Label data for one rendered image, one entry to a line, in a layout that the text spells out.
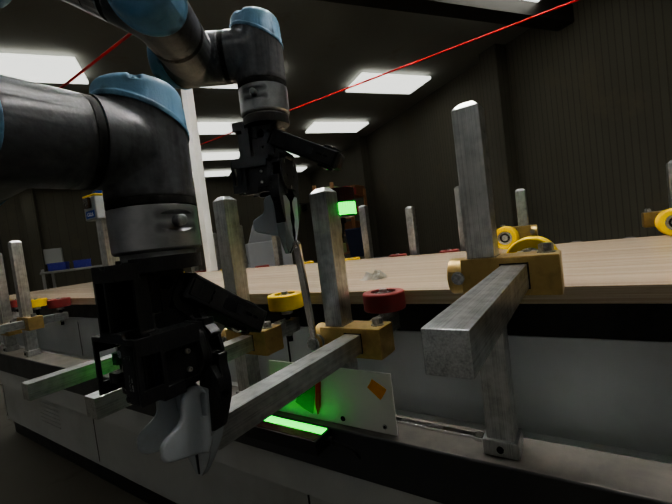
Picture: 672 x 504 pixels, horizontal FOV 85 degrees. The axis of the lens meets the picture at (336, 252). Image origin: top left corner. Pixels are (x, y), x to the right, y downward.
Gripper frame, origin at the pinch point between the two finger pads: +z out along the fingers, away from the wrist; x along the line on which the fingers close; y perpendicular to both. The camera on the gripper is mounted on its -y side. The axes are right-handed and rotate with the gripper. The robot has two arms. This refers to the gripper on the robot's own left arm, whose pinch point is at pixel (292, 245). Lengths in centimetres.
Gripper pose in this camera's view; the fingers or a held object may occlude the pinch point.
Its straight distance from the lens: 58.6
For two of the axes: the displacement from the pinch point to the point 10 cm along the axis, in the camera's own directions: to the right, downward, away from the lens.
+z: 1.0, 9.9, 0.5
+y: -9.7, 0.9, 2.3
